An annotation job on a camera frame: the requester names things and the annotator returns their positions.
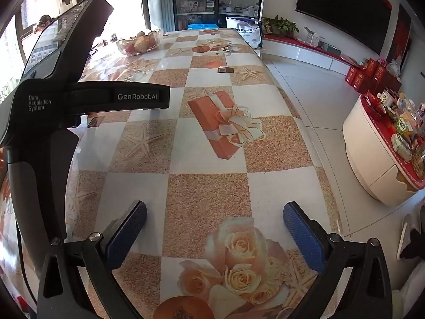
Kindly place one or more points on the blue plastic stool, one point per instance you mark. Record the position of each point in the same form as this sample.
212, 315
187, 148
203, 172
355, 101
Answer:
202, 26

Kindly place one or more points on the pile of snack packets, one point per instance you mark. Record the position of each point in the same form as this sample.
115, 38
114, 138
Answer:
403, 129

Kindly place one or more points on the heap of apples and oranges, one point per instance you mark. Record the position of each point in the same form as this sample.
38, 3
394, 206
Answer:
144, 42

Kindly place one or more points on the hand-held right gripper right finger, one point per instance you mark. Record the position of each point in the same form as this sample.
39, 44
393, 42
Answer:
303, 239

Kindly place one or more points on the grey curtain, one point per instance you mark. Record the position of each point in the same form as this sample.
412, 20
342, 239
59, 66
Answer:
159, 0

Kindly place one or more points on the white television stand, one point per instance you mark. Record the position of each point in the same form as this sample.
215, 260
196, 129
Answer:
312, 55

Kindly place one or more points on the small white box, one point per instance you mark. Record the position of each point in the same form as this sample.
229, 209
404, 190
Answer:
312, 38

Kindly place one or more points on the green potted plant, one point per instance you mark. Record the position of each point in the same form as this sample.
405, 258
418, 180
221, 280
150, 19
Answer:
280, 26

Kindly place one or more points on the red gift box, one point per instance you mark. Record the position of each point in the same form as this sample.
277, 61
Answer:
369, 69
354, 79
381, 73

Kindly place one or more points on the red wall hanging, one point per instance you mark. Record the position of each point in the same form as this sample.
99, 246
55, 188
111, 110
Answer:
400, 36

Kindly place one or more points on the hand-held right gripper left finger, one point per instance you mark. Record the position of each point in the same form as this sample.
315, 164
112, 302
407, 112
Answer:
129, 236

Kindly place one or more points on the black wall television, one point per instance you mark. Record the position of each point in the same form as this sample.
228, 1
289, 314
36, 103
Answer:
345, 3

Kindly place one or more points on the round white side table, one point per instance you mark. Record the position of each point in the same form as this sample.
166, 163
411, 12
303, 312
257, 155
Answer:
368, 153

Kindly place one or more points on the clear glass bowl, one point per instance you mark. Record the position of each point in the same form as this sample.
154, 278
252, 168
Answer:
158, 38

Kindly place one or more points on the printed checkered tablecloth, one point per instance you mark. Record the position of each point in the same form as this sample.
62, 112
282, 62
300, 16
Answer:
206, 186

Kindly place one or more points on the white slipper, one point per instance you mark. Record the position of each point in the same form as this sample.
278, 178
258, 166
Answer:
405, 229

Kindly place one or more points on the white plastic bag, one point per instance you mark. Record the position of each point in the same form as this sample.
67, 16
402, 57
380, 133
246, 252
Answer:
247, 31

